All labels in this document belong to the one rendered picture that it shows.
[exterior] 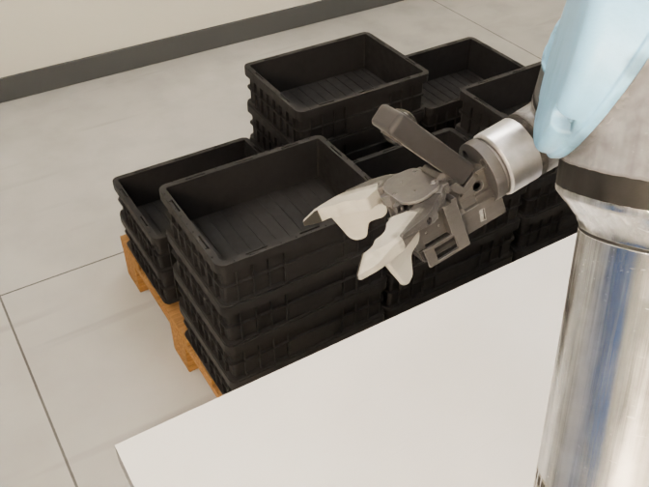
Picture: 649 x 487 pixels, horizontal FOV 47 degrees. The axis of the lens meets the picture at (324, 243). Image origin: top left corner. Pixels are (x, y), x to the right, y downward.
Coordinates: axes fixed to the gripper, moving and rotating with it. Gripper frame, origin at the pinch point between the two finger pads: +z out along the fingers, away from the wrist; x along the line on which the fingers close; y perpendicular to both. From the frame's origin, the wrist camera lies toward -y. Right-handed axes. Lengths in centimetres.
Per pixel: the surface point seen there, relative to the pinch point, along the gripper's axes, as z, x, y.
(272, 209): -8, 84, 35
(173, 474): 27.7, 8.4, 22.5
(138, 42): -13, 267, 25
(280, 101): -25, 109, 23
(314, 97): -38, 125, 32
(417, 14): -140, 272, 74
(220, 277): 10, 59, 30
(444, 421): -5.0, 2.8, 34.1
